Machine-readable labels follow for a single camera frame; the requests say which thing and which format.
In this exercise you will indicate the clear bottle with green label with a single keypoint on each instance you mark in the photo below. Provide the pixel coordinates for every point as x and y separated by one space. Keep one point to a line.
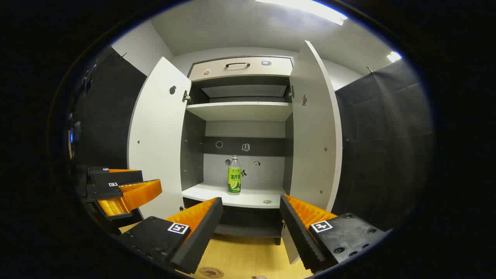
234 178

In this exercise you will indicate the white cabinet door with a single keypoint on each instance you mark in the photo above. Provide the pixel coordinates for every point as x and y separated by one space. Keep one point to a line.
159 135
314 135

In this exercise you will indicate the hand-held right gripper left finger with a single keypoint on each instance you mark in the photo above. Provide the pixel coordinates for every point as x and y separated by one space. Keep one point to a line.
201 236

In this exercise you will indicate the white cabinet shelf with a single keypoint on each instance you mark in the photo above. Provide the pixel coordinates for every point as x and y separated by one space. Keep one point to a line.
238 110

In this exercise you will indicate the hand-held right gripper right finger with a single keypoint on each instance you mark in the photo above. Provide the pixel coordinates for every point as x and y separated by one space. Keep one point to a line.
298 236

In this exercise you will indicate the long ceiling light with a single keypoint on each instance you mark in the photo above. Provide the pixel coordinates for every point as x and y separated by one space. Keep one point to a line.
310 8

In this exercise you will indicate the small ceiling light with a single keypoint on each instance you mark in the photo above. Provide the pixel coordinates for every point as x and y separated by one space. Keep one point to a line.
393 56

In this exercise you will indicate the white and grey cabinet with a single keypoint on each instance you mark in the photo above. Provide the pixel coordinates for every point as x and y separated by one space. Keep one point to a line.
217 174

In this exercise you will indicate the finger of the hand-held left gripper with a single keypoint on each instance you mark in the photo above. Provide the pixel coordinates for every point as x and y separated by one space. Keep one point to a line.
135 195
116 178

